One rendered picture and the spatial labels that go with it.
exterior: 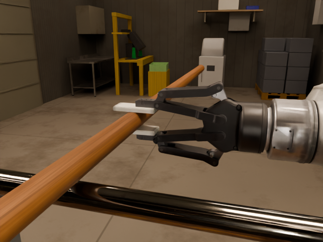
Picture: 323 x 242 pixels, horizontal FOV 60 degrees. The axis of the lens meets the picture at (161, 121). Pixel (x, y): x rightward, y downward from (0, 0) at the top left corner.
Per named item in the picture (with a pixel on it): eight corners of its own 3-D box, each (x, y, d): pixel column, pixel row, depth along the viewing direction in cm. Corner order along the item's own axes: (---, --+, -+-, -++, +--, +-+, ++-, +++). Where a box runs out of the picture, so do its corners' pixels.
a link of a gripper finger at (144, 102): (165, 109, 44) (166, 90, 43) (135, 107, 45) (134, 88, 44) (167, 107, 45) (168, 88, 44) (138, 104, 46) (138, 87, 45)
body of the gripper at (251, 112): (271, 106, 36) (200, 102, 39) (265, 165, 39) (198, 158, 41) (267, 95, 43) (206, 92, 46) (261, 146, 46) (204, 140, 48)
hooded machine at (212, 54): (221, 96, 631) (225, 38, 594) (197, 95, 645) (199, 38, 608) (223, 91, 691) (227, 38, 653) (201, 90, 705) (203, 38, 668)
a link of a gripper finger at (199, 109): (224, 127, 41) (226, 117, 40) (151, 109, 43) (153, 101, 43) (225, 119, 44) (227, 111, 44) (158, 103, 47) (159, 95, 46)
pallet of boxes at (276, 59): (304, 101, 583) (315, 38, 546) (261, 99, 600) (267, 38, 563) (291, 90, 703) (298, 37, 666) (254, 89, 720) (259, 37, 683)
